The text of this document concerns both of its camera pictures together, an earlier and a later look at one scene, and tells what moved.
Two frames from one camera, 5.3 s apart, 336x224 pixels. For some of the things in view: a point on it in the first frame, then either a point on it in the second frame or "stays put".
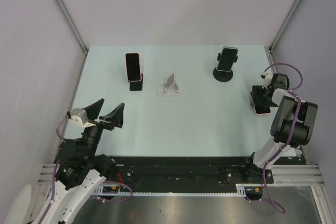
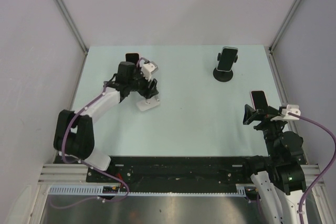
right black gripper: x=258 y=90 → x=251 y=114
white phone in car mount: x=227 y=59 stays put
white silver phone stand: x=168 y=87 → x=148 y=104
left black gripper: x=116 y=117 → x=148 y=92
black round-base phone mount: x=223 y=76 stays put
